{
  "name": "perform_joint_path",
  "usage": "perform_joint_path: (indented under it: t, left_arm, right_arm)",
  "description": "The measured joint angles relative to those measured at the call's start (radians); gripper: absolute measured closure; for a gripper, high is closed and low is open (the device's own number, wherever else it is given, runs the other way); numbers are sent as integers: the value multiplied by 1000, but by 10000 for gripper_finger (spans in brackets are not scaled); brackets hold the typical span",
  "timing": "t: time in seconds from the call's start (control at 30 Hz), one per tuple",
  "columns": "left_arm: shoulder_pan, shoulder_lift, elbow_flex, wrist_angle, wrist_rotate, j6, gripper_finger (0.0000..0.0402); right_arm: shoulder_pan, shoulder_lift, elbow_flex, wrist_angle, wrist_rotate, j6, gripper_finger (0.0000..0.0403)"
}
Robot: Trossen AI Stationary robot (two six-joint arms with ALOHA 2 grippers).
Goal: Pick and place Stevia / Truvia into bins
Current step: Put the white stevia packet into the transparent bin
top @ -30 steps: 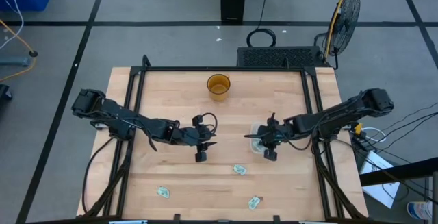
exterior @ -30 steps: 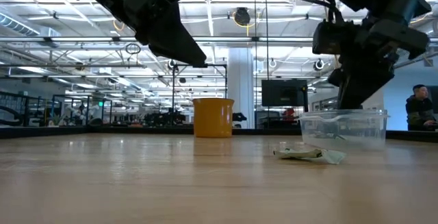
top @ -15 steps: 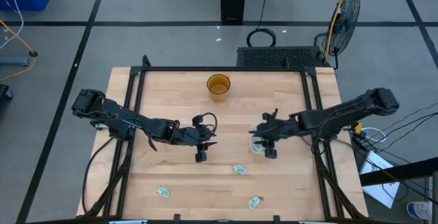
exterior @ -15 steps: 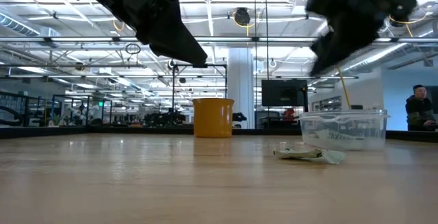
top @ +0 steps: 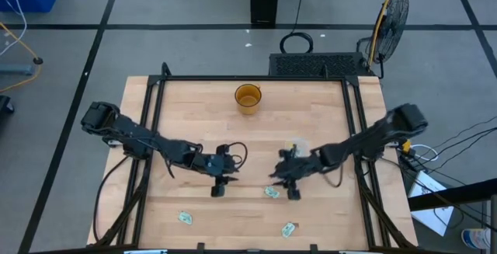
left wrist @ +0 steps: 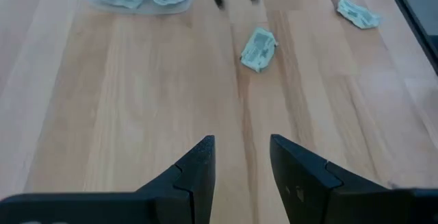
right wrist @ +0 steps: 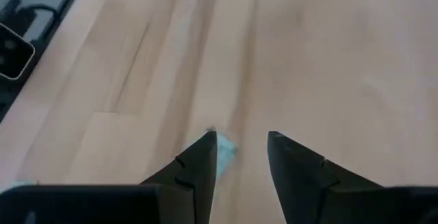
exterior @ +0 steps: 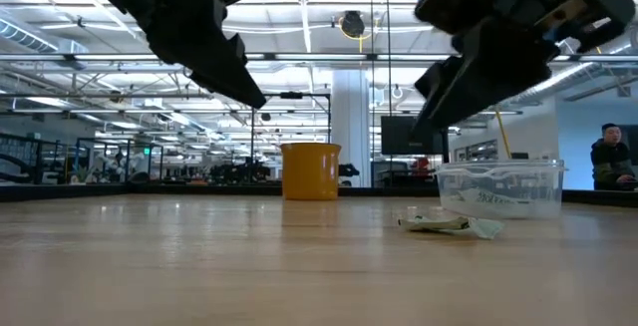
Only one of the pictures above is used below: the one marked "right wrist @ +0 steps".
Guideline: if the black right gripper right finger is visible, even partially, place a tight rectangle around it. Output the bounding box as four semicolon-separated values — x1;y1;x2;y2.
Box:
267;130;384;224

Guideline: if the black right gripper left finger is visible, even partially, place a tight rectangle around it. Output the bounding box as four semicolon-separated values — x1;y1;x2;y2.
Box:
139;130;218;224

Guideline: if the pale teal sweetener packet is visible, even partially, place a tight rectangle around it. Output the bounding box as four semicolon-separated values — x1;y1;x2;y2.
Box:
216;133;240;177

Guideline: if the black device with white rim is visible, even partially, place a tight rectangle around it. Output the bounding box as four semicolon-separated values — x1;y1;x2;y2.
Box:
0;23;36;81

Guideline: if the black table edge rail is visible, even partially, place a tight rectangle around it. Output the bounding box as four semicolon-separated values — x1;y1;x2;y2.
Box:
0;0;89;124

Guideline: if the black floor cable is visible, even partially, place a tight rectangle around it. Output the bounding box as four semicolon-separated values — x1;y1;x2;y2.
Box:
15;3;60;25

